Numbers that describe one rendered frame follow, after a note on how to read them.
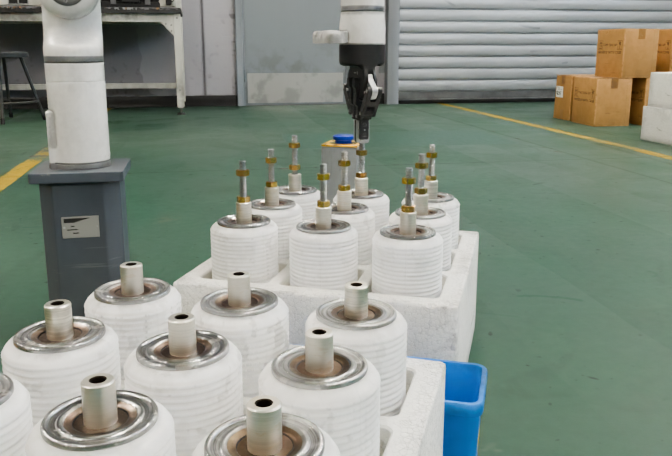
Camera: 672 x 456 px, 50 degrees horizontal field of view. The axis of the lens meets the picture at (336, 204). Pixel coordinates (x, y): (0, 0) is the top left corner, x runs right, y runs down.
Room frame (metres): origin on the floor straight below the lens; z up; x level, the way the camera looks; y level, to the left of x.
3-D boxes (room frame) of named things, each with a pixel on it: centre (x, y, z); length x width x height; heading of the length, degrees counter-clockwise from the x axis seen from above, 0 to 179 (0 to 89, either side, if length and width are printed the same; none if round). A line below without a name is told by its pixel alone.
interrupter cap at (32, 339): (0.59, 0.24, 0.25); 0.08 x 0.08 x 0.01
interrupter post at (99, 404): (0.44, 0.16, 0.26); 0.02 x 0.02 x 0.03
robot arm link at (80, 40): (1.20, 0.43, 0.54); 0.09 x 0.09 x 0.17; 16
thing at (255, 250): (1.00, 0.13, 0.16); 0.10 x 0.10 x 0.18
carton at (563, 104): (5.01, -1.70, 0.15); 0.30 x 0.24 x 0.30; 99
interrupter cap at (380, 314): (0.64, -0.02, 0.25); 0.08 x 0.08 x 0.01
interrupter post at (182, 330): (0.56, 0.13, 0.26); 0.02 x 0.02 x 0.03
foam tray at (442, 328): (1.08, -0.01, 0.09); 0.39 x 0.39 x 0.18; 75
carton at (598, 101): (4.69, -1.71, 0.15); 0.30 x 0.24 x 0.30; 10
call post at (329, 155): (1.38, -0.01, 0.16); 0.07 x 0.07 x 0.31; 75
